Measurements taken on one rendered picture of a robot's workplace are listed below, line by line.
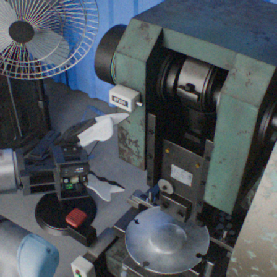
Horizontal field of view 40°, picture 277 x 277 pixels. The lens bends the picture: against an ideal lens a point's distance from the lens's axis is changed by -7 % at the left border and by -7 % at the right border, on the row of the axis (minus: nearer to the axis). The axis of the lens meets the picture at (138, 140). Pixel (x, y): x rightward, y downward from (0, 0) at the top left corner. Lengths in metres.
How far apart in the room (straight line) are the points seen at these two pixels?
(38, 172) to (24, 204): 1.92
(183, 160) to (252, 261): 0.50
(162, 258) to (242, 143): 0.56
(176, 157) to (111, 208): 1.36
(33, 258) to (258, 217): 0.36
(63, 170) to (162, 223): 0.83
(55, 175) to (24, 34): 0.96
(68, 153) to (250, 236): 0.33
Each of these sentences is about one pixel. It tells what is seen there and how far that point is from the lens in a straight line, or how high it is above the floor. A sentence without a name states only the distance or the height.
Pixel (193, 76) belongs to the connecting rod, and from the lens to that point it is 0.97.
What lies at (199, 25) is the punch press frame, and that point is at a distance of 1.00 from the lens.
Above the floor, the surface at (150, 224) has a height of 0.78.
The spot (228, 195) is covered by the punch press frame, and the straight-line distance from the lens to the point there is 1.06.
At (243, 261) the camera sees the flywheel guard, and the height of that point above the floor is 1.31.
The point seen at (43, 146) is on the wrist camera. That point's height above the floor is 1.46.
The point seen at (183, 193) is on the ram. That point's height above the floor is 0.99.
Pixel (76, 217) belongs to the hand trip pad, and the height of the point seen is 0.76.
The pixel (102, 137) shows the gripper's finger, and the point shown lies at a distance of 0.64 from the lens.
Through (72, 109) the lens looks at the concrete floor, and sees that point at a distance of 3.20.
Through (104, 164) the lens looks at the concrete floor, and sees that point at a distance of 2.71.
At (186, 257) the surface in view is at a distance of 1.34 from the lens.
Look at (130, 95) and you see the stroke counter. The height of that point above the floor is 1.33.
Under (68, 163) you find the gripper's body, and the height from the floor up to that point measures 1.49.
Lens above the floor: 1.92
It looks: 42 degrees down
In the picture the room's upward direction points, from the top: straight up
